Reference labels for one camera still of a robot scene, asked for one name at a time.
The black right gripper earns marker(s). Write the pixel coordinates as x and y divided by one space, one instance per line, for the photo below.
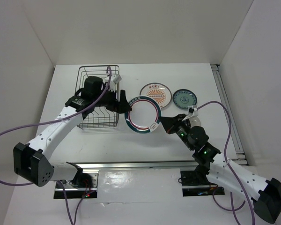
170 123

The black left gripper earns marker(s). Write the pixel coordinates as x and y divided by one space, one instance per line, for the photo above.
121 106

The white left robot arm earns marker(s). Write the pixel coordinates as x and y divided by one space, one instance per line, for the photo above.
31 160

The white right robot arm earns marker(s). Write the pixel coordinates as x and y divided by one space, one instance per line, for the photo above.
263 194

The small beige speckled dish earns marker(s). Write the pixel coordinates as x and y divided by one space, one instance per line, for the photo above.
193 121

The small blue patterned plate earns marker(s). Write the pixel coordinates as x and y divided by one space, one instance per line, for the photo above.
184 98

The orange sunburst plate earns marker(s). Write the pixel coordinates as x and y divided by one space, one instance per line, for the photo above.
158 92

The metal wire dish rack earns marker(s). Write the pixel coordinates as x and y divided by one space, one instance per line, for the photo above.
100 118

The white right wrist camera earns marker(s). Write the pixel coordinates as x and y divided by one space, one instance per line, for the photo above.
192 112

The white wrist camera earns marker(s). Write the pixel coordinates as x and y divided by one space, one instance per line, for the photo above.
192 112
113 85

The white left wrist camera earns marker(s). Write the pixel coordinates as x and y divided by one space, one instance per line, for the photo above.
113 85

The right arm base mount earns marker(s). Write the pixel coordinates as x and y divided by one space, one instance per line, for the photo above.
196 184

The aluminium front rail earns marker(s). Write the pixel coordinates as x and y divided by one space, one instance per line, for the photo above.
138 165

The aluminium side rail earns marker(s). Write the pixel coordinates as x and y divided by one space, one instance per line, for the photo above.
241 157

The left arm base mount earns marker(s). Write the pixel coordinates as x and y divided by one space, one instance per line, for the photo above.
76 191

